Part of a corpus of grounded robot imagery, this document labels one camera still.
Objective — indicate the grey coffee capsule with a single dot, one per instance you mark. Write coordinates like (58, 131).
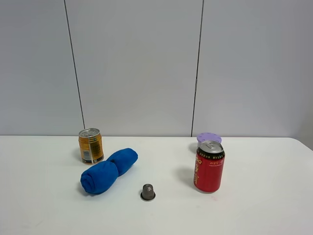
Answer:
(147, 193)

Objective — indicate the rolled blue towel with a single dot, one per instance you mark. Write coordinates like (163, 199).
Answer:
(100, 177)

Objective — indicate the purple lidded white jar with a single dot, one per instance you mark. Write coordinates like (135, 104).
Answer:
(208, 137)

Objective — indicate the orange gold drink can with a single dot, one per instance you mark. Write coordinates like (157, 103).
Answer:
(90, 142)

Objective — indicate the red drink can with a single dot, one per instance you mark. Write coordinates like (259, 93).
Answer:
(209, 164)

